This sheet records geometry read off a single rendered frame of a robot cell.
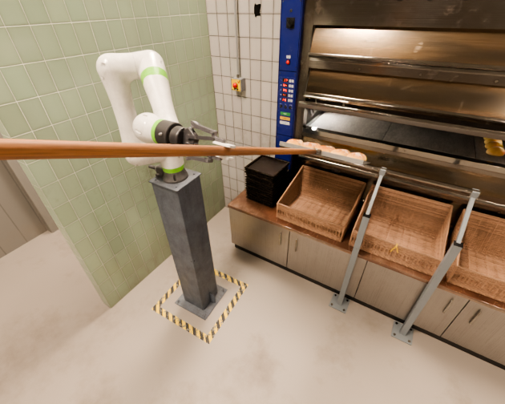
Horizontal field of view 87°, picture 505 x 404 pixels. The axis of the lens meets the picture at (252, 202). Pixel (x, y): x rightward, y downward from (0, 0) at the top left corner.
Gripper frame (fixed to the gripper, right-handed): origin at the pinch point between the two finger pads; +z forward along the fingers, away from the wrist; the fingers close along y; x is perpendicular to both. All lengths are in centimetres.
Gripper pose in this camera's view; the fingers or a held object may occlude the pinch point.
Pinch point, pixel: (223, 150)
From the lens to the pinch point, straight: 85.5
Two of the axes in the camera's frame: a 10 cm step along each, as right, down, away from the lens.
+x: -5.0, 1.6, -8.5
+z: 8.4, 3.2, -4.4
